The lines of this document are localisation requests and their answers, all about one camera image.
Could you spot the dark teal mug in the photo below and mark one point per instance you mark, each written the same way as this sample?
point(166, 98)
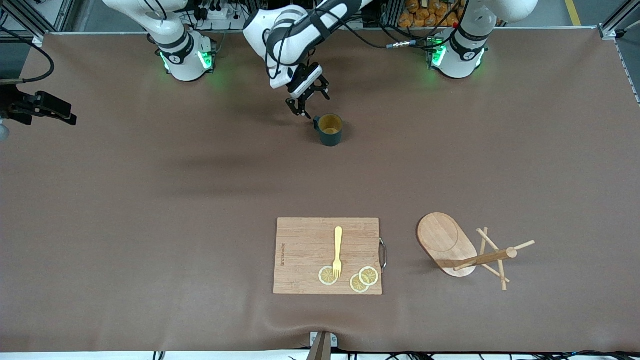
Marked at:
point(330, 139)

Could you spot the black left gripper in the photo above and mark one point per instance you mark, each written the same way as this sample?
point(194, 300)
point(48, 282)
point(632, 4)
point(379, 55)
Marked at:
point(313, 88)

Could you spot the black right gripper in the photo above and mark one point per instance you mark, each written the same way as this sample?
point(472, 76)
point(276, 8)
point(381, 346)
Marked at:
point(19, 103)

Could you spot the wooden mug tree rack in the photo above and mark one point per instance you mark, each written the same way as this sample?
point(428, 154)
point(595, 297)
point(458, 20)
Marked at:
point(442, 240)

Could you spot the yellow plastic fork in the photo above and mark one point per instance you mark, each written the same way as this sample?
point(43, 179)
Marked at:
point(338, 245)

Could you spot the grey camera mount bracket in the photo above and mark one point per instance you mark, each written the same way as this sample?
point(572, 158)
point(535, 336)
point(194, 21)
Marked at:
point(321, 347)

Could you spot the lemon slice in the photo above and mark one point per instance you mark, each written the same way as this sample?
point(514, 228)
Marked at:
point(356, 286)
point(325, 276)
point(369, 276)

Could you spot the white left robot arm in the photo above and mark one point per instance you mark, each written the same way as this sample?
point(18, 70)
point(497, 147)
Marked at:
point(457, 62)

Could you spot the aluminium frame profile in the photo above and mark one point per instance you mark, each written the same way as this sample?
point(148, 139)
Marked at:
point(607, 32)
point(37, 40)

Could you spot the white power strip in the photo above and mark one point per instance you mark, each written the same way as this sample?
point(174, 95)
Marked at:
point(220, 15)

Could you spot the orange packaged snacks pile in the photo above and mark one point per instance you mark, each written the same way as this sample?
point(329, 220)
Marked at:
point(430, 15)

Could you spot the brown table mat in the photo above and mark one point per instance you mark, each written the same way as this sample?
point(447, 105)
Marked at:
point(200, 175)

